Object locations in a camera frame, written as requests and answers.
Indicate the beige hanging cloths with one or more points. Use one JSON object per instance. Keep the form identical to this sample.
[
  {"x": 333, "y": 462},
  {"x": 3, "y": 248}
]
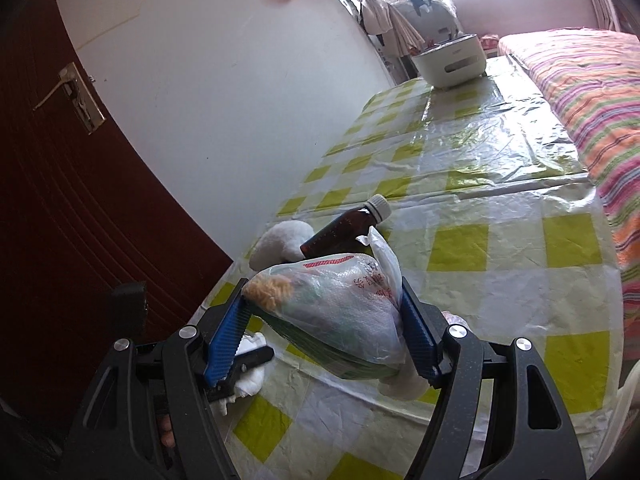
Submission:
[{"x": 392, "y": 25}]

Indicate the clear plastic bag red print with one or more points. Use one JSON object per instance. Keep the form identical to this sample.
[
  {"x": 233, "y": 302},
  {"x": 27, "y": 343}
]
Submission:
[{"x": 340, "y": 305}]

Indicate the white tissue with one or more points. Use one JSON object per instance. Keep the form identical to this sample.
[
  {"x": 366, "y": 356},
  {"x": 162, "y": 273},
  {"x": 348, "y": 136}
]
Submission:
[{"x": 250, "y": 381}]

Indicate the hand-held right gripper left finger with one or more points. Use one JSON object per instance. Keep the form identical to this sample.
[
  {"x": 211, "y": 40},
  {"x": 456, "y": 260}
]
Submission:
[{"x": 230, "y": 340}]

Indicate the white rice cooker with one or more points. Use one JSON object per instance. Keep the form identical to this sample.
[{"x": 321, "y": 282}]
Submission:
[{"x": 450, "y": 62}]

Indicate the crumpled pink plastic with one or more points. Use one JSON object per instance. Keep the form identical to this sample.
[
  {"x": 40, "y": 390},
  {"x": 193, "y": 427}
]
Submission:
[{"x": 455, "y": 318}]

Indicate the white washing machine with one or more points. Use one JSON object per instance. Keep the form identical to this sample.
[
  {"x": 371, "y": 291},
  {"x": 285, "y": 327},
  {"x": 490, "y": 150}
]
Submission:
[{"x": 440, "y": 15}]

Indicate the green packet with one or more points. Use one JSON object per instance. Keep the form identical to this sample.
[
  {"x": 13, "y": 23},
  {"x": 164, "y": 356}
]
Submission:
[{"x": 345, "y": 364}]

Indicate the checkered plastic tablecloth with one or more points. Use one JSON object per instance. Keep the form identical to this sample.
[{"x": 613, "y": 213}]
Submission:
[{"x": 475, "y": 210}]

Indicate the striped bed sheet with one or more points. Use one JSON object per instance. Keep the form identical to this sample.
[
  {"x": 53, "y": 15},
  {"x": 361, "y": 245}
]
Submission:
[{"x": 600, "y": 110}]

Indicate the brown bottle white cap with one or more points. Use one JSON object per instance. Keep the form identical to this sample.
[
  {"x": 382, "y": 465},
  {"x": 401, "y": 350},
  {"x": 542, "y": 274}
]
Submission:
[{"x": 345, "y": 227}]

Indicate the person's left hand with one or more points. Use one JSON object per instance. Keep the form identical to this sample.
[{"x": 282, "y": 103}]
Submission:
[{"x": 166, "y": 427}]

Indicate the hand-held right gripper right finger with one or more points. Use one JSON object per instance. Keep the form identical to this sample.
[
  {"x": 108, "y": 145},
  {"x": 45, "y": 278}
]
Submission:
[{"x": 420, "y": 335}]

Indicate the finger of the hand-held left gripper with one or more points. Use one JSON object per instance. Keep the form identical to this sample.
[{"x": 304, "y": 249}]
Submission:
[{"x": 255, "y": 356}]

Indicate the white fluffy wad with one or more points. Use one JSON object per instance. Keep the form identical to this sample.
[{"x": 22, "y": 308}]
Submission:
[{"x": 280, "y": 242}]

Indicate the dark red wooden door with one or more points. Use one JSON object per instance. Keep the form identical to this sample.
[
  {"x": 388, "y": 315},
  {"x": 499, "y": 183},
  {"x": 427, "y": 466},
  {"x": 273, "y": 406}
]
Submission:
[{"x": 65, "y": 235}]

